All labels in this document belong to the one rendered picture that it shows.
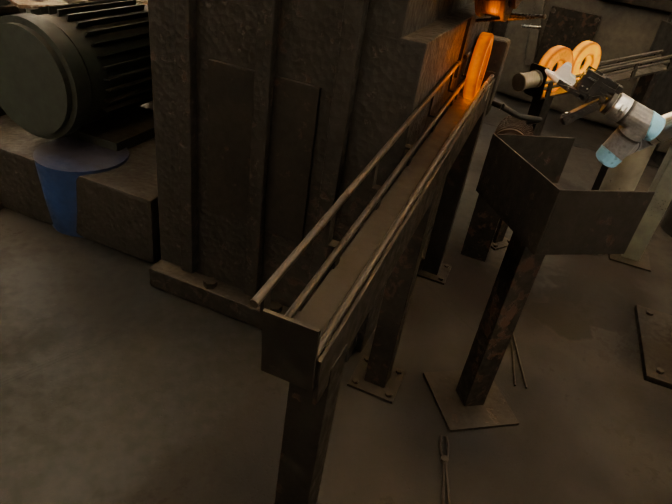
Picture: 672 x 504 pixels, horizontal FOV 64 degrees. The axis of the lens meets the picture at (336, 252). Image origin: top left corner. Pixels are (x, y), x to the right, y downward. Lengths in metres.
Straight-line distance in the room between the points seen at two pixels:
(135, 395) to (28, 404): 0.24
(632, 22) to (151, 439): 3.77
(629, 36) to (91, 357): 3.73
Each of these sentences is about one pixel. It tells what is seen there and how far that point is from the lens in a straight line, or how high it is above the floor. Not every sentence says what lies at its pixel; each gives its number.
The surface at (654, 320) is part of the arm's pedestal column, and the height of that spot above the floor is 0.02.
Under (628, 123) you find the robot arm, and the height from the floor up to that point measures 0.67.
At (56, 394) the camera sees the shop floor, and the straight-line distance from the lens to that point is 1.52.
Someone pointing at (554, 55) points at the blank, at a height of 0.76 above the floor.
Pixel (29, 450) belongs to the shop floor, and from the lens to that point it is 1.43.
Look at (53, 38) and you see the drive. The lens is 1.92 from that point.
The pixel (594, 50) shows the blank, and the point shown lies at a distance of 2.24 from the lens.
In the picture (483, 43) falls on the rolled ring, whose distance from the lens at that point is 1.61.
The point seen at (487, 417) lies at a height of 0.01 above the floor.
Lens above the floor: 1.09
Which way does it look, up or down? 33 degrees down
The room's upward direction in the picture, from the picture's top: 9 degrees clockwise
